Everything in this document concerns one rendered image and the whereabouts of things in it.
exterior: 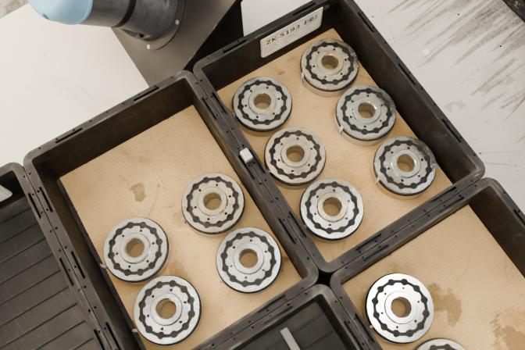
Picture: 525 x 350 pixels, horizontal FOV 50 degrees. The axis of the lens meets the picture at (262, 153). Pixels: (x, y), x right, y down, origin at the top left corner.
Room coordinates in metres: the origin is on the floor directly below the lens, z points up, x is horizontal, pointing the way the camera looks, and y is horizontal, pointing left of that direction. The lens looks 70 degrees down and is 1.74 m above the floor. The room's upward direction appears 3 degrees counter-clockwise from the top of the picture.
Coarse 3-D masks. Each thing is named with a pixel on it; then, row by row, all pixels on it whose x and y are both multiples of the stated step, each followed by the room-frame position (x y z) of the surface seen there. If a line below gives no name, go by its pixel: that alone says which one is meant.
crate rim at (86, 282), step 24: (144, 96) 0.41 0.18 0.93; (96, 120) 0.37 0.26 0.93; (216, 120) 0.36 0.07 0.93; (48, 144) 0.33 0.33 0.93; (24, 168) 0.29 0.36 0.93; (264, 192) 0.23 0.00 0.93; (48, 216) 0.22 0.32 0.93; (288, 240) 0.16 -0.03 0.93; (72, 264) 0.14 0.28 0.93; (312, 264) 0.12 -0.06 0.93; (288, 288) 0.09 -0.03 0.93; (96, 312) 0.07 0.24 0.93; (264, 312) 0.06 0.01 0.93; (216, 336) 0.03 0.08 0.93
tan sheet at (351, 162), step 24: (264, 72) 0.49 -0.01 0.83; (288, 72) 0.49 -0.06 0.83; (360, 72) 0.48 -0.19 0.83; (312, 96) 0.44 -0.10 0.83; (312, 120) 0.39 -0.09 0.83; (264, 144) 0.35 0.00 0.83; (336, 144) 0.34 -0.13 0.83; (336, 168) 0.30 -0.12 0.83; (360, 168) 0.30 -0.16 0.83; (408, 168) 0.29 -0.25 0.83; (288, 192) 0.26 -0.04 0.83; (360, 192) 0.25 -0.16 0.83; (432, 192) 0.25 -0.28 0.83; (384, 216) 0.21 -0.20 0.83; (312, 240) 0.18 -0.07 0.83; (360, 240) 0.17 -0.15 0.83
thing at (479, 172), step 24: (312, 0) 0.57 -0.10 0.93; (240, 48) 0.49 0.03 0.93; (384, 48) 0.47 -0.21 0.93; (408, 72) 0.42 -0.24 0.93; (216, 96) 0.40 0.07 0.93; (240, 144) 0.31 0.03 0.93; (456, 144) 0.30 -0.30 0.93; (264, 168) 0.27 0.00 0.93; (480, 168) 0.25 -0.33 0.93; (456, 192) 0.22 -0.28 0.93; (288, 216) 0.20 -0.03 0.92; (408, 216) 0.19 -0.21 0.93; (336, 264) 0.12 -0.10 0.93
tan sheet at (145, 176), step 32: (160, 128) 0.39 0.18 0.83; (192, 128) 0.39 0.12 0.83; (96, 160) 0.34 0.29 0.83; (128, 160) 0.33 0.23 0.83; (160, 160) 0.33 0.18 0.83; (192, 160) 0.33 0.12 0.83; (224, 160) 0.32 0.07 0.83; (96, 192) 0.28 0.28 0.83; (128, 192) 0.28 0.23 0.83; (160, 192) 0.27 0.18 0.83; (96, 224) 0.22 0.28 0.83; (160, 224) 0.22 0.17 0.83; (256, 224) 0.21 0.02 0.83; (192, 256) 0.16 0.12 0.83; (128, 288) 0.12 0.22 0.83; (224, 288) 0.11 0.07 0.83; (224, 320) 0.06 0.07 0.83
